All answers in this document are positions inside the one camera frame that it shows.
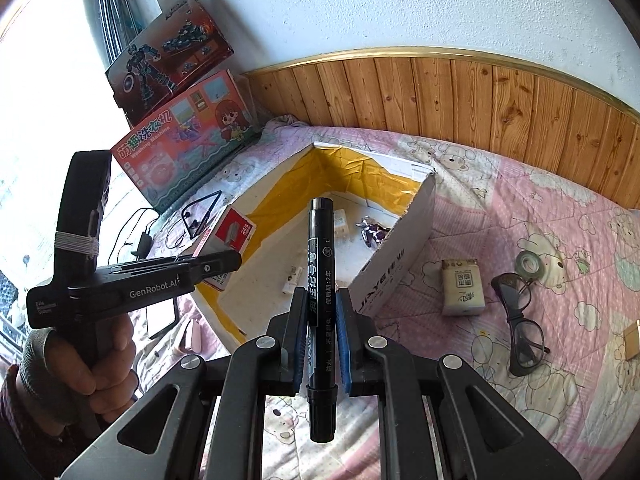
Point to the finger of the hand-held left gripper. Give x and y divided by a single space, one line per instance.
220 261

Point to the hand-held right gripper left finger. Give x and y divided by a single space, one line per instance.
301 340

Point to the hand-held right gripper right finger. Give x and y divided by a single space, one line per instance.
342 350

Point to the red staples box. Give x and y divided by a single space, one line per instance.
232 232

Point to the white small tube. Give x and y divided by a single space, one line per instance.
292 281

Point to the black marker pen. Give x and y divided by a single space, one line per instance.
320 260

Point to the white cardboard box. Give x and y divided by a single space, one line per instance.
395 265

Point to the purple silver toy figure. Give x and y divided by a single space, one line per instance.
374 234

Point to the beige tissue pack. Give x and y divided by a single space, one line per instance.
462 287

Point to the black framed glasses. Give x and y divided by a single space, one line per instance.
509 294

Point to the clear tape roll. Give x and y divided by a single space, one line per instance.
520 265

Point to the person's left hand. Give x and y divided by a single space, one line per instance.
117 355

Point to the black charger plug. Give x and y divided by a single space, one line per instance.
145 240

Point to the pale pink case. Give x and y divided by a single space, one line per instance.
192 335

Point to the smartphone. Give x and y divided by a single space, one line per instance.
160 317

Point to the pink toy washing machine box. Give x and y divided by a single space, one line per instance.
185 145

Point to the dark robot toy box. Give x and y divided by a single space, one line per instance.
165 55

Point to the pink printed blanket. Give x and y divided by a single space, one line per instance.
550 410

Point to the gold small box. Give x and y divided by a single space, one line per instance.
632 345

